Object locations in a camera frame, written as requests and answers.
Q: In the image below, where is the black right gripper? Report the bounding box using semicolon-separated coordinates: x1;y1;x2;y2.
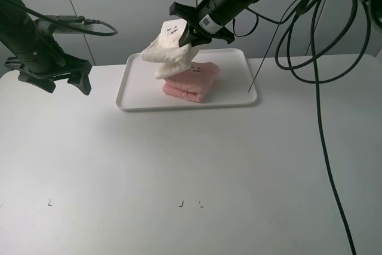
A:
170;0;259;47

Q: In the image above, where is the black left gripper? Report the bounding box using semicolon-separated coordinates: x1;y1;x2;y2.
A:
2;19;91;96

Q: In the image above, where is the white towel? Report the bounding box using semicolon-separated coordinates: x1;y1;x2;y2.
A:
140;19;200;79

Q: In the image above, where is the pink towel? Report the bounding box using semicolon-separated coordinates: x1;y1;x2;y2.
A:
162;62;220;103

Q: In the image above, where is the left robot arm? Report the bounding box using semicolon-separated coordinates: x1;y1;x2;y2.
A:
1;0;92;96

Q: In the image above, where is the white plastic tray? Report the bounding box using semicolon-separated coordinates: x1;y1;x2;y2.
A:
116;48;257;111

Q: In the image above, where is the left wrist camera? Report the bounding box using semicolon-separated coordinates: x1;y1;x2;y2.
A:
34;15;94;35

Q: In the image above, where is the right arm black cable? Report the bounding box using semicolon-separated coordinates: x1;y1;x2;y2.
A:
229;0;374;255

